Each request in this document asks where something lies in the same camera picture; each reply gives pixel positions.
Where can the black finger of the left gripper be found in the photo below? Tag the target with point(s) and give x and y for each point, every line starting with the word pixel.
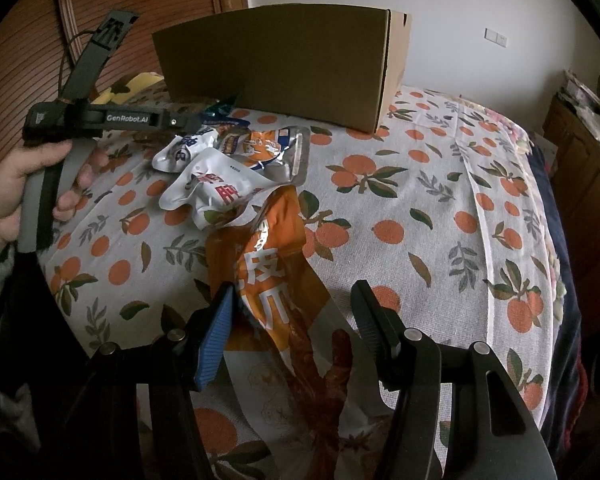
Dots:
pixel 213 109

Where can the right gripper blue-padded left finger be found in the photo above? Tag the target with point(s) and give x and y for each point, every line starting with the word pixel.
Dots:
pixel 217 326

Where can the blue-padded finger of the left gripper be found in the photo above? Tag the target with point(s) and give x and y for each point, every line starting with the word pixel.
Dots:
pixel 225 122

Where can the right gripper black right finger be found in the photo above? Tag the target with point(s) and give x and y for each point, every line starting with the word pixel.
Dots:
pixel 383 332

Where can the silver white snack pouch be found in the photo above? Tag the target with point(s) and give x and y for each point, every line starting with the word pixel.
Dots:
pixel 217 187

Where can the orange chicken feet snack bag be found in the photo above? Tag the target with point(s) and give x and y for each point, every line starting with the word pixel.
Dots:
pixel 303 378

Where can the person's left hand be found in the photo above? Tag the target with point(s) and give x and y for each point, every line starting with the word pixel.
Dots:
pixel 21 162

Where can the yellow plush toy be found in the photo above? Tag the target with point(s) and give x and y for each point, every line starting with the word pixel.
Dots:
pixel 127 87

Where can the silver orange snack pouch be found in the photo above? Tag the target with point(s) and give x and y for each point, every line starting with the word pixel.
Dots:
pixel 281 155

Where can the wooden wardrobe door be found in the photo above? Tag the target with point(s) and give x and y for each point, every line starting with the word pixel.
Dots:
pixel 41 42

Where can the brown cardboard box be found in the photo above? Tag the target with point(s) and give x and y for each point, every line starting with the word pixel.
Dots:
pixel 329 62

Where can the floral bed quilt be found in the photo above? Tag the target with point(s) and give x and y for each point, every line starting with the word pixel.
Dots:
pixel 568 386

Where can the orange-print white tablecloth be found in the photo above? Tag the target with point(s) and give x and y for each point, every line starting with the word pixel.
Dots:
pixel 434 209

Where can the wooden sideboard cabinet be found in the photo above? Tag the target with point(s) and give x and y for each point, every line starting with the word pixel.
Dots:
pixel 576 187

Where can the white wall switch plate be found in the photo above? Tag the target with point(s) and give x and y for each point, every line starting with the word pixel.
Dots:
pixel 495 37

